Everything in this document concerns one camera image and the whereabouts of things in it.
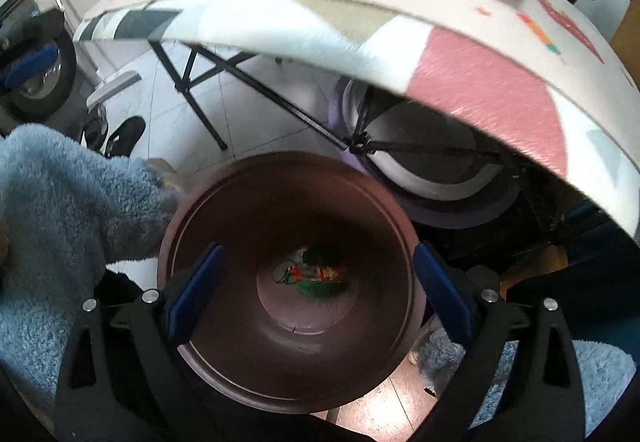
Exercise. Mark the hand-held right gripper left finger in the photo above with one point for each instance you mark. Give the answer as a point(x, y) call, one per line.
point(195, 287)

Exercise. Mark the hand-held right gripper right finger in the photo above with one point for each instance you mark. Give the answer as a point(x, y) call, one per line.
point(445, 287)

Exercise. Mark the brown round plastic bin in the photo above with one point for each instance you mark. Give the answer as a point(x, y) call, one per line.
point(300, 202)

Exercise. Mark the grey white round basin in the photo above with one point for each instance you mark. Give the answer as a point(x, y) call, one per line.
point(425, 171)

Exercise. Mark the green snack wrapper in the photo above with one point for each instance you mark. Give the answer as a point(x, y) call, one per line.
point(320, 295)

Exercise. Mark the red orange printed wrapper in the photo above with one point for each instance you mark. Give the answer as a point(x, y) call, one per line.
point(320, 274)

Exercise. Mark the dark blue cloth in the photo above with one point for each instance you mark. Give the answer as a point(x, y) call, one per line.
point(610, 272)

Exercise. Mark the black slipper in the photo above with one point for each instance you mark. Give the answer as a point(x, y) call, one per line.
point(94, 134)
point(127, 134)

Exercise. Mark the black scooter wheel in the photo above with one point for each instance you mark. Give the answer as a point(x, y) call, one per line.
point(37, 84)

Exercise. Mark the orange wooden board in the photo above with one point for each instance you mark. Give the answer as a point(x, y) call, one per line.
point(629, 36)

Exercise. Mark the black folding table frame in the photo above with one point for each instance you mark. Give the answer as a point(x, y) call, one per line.
point(310, 117)

